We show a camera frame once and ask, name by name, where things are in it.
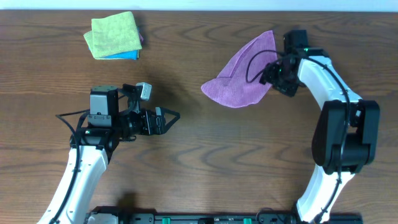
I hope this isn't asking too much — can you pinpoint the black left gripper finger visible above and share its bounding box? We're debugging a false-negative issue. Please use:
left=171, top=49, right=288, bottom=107
left=155, top=107, right=180, bottom=123
left=164, top=116, right=180, bottom=133

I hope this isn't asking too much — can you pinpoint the purple microfiber cloth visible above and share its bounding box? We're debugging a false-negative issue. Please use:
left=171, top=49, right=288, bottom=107
left=201, top=30, right=277, bottom=108

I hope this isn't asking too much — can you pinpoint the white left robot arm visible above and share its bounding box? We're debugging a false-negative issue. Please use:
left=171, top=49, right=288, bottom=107
left=39, top=82, right=180, bottom=223

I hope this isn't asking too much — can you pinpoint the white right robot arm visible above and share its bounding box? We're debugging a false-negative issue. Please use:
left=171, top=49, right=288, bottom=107
left=259, top=30, right=380, bottom=223

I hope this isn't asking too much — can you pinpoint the blue folded cloth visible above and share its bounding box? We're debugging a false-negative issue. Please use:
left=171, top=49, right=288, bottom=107
left=88, top=46, right=139, bottom=60

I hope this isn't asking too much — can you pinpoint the pink folded cloth under stack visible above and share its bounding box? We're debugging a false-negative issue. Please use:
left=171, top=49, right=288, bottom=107
left=139, top=33, right=144, bottom=43

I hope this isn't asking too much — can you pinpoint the green folded cloth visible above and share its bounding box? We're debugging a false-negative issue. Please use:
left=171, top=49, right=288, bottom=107
left=84, top=11, right=142, bottom=57

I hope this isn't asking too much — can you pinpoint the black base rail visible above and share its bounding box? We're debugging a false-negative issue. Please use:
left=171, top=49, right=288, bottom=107
left=83, top=206, right=363, bottom=224

